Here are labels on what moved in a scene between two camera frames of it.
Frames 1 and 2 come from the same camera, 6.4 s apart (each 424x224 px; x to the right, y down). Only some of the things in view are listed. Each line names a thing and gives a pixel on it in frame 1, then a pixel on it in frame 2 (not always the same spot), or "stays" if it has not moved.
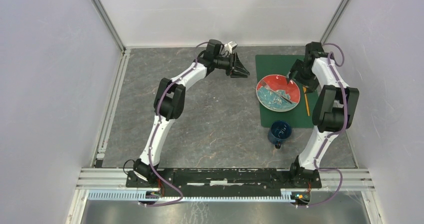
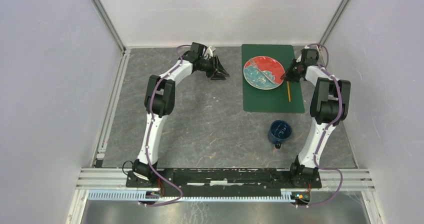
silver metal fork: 264,84 to 253,63
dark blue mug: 279,130 stays
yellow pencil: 305,90 to 289,91
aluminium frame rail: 358,179 stays
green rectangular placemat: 269,65 to 253,98
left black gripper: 234,63 to 213,68
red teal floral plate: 275,94 to 263,73
